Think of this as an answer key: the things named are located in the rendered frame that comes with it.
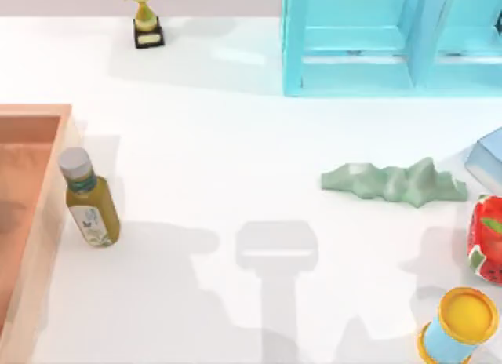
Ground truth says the crumpled green cloth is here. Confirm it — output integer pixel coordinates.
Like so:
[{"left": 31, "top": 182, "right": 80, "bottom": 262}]
[{"left": 320, "top": 156, "right": 469, "bottom": 209}]

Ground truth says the green bottle with grey cap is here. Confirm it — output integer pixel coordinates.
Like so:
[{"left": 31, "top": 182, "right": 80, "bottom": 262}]
[{"left": 58, "top": 147, "right": 122, "bottom": 249}]

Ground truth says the light blue rack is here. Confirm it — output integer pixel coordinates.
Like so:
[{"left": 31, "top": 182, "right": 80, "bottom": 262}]
[{"left": 280, "top": 0, "right": 502, "bottom": 98}]

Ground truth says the gold trophy with black base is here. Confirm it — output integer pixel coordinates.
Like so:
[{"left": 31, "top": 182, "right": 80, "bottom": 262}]
[{"left": 112, "top": 0, "right": 166, "bottom": 49}]

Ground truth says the salmon-coloured shallow box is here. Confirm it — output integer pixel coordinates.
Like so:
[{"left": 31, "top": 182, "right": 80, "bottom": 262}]
[{"left": 0, "top": 104, "right": 74, "bottom": 336}]

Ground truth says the light blue book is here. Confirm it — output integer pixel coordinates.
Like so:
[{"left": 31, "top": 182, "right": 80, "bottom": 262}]
[{"left": 464, "top": 126, "right": 502, "bottom": 193}]

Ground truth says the red watermelon print carton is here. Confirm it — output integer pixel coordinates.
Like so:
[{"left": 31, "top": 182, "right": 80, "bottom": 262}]
[{"left": 467, "top": 194, "right": 502, "bottom": 282}]

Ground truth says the yellow and blue can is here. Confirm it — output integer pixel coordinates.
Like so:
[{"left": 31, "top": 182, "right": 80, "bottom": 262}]
[{"left": 417, "top": 286, "right": 499, "bottom": 364}]

